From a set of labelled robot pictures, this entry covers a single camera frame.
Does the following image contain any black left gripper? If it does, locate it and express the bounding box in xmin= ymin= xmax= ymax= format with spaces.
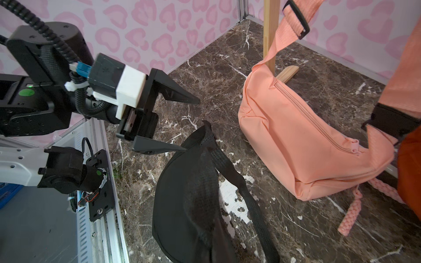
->
xmin=116 ymin=68 xmax=200 ymax=155

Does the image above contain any black bag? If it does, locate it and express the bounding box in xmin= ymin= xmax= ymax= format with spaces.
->
xmin=152 ymin=121 xmax=280 ymax=263

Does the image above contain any pink bag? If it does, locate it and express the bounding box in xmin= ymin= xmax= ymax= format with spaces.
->
xmin=239 ymin=1 xmax=421 ymax=236

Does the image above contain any orange bag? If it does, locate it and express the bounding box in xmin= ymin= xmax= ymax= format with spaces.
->
xmin=398 ymin=127 xmax=421 ymax=219

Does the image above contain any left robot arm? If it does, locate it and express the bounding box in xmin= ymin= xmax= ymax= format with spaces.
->
xmin=1 ymin=22 xmax=200 ymax=194

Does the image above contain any wooden clothes rack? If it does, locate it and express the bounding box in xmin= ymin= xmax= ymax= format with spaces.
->
xmin=262 ymin=0 xmax=399 ymax=180

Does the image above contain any blue storage box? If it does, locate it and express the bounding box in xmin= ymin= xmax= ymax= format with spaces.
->
xmin=0 ymin=183 xmax=24 ymax=209

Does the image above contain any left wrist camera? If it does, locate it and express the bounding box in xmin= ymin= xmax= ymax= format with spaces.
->
xmin=88 ymin=53 xmax=147 ymax=120

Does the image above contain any black corrugated left cable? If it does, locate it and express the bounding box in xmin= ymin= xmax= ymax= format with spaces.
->
xmin=0 ymin=0 xmax=109 ymax=116

